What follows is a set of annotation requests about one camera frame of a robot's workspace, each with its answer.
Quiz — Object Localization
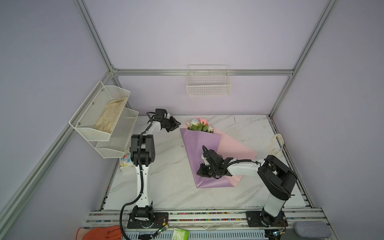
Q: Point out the cream ribbon strip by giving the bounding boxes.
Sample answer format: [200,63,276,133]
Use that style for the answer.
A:
[269,134,285,160]

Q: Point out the white wire wall basket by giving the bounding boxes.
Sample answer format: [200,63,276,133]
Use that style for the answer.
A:
[187,65,232,97]

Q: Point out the beige cloth in shelf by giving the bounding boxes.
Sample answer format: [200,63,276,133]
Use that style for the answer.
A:
[94,97,128,134]

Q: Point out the red pink fake rose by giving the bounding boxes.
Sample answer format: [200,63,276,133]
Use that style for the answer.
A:
[200,119,209,126]

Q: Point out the grey foam pad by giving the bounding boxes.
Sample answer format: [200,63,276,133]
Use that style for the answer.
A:
[294,222,332,239]

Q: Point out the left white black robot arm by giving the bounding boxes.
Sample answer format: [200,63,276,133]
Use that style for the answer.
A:
[120,109,181,228]

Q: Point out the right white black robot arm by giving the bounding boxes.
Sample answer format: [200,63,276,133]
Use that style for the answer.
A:
[197,146,297,227]

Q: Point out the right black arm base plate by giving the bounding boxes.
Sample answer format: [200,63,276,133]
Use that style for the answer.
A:
[246,210,288,228]

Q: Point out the white blue fake flower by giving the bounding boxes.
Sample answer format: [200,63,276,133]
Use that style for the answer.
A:
[190,119,201,126]

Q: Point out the lower white mesh shelf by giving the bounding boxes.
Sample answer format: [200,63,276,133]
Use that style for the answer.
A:
[95,108,139,159]

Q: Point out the upper white mesh shelf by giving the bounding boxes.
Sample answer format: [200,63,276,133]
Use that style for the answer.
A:
[69,82,131,142]

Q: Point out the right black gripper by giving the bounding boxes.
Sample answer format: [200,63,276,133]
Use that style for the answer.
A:
[194,163,217,176]

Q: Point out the white mesh shelf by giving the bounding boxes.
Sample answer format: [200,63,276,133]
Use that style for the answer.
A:
[95,108,139,159]
[69,82,131,142]

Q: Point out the orange rubber glove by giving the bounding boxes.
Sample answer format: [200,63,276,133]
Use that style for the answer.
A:
[76,225,123,240]

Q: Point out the cream fake rose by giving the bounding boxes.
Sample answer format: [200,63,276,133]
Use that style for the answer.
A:
[206,126,214,133]

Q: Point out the purple pink wrapping paper sheet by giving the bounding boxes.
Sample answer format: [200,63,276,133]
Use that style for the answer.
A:
[181,119,257,189]

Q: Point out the green white label card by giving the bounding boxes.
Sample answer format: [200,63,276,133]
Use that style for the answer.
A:
[172,228,189,240]

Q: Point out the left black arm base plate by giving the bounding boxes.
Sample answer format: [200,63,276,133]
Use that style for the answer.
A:
[127,212,169,229]

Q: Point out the colourful tissue pack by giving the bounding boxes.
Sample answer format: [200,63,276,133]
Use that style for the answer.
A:
[119,153,135,172]

